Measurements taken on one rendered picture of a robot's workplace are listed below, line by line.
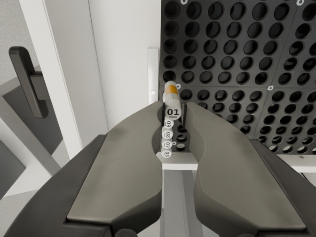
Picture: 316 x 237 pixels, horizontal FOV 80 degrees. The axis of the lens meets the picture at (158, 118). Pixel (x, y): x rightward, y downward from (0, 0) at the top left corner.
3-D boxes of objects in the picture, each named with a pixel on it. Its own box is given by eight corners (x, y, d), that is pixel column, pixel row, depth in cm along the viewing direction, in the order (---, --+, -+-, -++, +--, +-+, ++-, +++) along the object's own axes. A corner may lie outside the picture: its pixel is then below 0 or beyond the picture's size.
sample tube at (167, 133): (161, 117, 25) (161, 139, 21) (161, 109, 24) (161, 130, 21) (171, 117, 25) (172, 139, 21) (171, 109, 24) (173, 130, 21)
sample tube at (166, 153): (161, 134, 27) (161, 158, 23) (161, 127, 26) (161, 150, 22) (170, 135, 27) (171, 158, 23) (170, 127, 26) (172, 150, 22)
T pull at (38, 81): (40, 114, 21) (33, 121, 20) (14, 44, 17) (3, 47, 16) (72, 114, 21) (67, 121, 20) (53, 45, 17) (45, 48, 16)
